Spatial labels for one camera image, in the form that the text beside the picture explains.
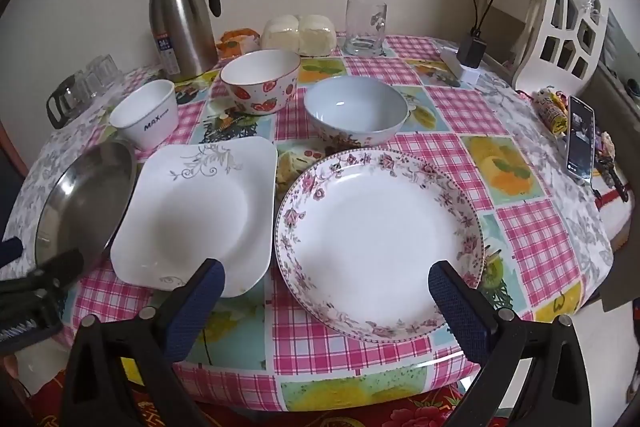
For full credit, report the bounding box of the glass pitcher with black handle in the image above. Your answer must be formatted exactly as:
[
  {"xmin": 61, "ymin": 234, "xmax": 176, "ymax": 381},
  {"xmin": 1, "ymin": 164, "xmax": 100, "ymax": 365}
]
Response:
[{"xmin": 46, "ymin": 74, "xmax": 96, "ymax": 130}]

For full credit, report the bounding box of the pink floral round plate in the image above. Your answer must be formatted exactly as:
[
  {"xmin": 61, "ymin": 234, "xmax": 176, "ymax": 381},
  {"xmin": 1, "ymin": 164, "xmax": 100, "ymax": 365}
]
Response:
[{"xmin": 273, "ymin": 148, "xmax": 485, "ymax": 342}]

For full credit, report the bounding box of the white square plate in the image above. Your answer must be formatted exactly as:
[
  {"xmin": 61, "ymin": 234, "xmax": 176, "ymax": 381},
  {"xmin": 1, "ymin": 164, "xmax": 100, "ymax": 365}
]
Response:
[{"xmin": 110, "ymin": 143, "xmax": 279, "ymax": 299}]

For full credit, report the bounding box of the white square bowl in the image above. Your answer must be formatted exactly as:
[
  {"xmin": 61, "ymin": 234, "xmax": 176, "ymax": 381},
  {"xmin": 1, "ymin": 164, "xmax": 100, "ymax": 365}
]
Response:
[{"xmin": 109, "ymin": 79, "xmax": 179, "ymax": 152}]

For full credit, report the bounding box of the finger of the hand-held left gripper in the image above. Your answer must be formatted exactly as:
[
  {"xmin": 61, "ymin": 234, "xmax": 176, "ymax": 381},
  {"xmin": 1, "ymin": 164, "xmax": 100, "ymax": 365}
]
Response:
[
  {"xmin": 27, "ymin": 249, "xmax": 85, "ymax": 290},
  {"xmin": 0, "ymin": 238, "xmax": 24, "ymax": 265}
]

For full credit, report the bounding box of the reddish brown chair back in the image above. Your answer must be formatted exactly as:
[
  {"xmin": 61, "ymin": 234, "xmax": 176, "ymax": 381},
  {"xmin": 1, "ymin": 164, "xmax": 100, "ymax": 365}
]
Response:
[{"xmin": 0, "ymin": 117, "xmax": 31, "ymax": 180}]

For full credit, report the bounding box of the clear glass mug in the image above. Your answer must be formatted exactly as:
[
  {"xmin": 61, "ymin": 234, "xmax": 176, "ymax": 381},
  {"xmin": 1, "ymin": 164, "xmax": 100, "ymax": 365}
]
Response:
[{"xmin": 344, "ymin": 0, "xmax": 388, "ymax": 56}]

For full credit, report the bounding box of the pale blue floral bowl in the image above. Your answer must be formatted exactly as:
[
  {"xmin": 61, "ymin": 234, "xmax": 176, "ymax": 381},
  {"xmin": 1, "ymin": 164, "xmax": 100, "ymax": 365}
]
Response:
[{"xmin": 304, "ymin": 76, "xmax": 409, "ymax": 148}]

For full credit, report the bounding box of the stainless steel plate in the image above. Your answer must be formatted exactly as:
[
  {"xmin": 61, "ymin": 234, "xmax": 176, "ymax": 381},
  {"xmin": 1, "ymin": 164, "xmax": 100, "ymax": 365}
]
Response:
[{"xmin": 34, "ymin": 139, "xmax": 138, "ymax": 278}]

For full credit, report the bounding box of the black charger adapter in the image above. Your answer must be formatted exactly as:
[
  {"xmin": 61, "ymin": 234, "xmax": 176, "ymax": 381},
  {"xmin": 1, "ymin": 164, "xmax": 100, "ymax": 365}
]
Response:
[{"xmin": 459, "ymin": 33, "xmax": 487, "ymax": 68}]

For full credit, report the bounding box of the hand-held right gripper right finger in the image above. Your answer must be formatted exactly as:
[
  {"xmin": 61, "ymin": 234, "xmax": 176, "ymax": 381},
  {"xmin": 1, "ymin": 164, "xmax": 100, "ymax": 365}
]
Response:
[{"xmin": 428, "ymin": 260, "xmax": 593, "ymax": 427}]

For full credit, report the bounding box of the stainless steel thermos jug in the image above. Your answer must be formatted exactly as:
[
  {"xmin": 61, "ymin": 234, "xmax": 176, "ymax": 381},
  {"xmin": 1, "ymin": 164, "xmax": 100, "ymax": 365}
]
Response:
[{"xmin": 148, "ymin": 0, "xmax": 222, "ymax": 80}]

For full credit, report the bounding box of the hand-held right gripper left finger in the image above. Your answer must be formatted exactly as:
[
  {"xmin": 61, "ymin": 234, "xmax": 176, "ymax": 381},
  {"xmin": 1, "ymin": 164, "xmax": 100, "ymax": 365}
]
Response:
[{"xmin": 60, "ymin": 258, "xmax": 226, "ymax": 427}]

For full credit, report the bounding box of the yellow candy packet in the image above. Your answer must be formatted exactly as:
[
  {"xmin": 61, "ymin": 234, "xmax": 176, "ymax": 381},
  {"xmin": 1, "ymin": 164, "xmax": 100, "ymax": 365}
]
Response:
[{"xmin": 534, "ymin": 89, "xmax": 571, "ymax": 135}]

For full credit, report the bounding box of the bag of steamed buns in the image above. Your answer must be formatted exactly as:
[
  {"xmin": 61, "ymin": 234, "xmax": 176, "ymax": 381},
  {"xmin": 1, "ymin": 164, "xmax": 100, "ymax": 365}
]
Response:
[{"xmin": 261, "ymin": 13, "xmax": 337, "ymax": 56}]

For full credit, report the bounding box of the white lattice rack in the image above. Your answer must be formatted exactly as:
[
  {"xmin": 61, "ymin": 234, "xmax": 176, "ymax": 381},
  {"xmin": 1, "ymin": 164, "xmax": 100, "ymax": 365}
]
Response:
[{"xmin": 475, "ymin": 0, "xmax": 611, "ymax": 95}]

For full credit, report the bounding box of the strawberry print bowl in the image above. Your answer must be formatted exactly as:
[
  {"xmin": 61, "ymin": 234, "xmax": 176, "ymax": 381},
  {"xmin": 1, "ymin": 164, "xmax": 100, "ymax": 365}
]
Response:
[{"xmin": 220, "ymin": 49, "xmax": 301, "ymax": 116}]

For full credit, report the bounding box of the orange snack bag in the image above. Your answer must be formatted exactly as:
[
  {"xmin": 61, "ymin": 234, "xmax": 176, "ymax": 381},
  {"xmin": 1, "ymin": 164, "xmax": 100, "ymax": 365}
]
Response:
[{"xmin": 217, "ymin": 28, "xmax": 262, "ymax": 56}]

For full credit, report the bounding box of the smartphone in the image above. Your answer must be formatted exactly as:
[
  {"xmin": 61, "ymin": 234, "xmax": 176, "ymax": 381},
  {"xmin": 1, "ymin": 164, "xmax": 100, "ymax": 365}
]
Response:
[{"xmin": 565, "ymin": 95, "xmax": 596, "ymax": 185}]

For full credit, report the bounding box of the pink plaid fruit tablecloth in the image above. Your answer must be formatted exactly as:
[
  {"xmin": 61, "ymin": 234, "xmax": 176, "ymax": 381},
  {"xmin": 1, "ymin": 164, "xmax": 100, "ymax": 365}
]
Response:
[{"xmin": 70, "ymin": 34, "xmax": 586, "ymax": 413}]

